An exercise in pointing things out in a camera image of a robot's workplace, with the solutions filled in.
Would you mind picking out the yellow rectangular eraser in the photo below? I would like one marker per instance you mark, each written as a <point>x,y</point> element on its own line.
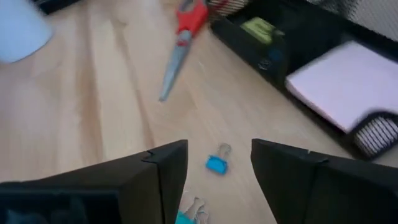
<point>259,29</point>

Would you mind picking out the pink sticky note pad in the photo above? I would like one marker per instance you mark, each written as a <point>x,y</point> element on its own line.
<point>342,84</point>

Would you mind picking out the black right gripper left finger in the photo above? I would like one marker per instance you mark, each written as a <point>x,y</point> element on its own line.
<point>109,193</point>

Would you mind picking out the black mesh desk organizer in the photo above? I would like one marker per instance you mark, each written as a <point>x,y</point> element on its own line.
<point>298,28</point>

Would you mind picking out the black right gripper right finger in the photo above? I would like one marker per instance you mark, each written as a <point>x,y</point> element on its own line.
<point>326,193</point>

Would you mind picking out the green plant in white pot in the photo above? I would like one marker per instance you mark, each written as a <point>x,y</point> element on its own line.
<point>21,31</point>

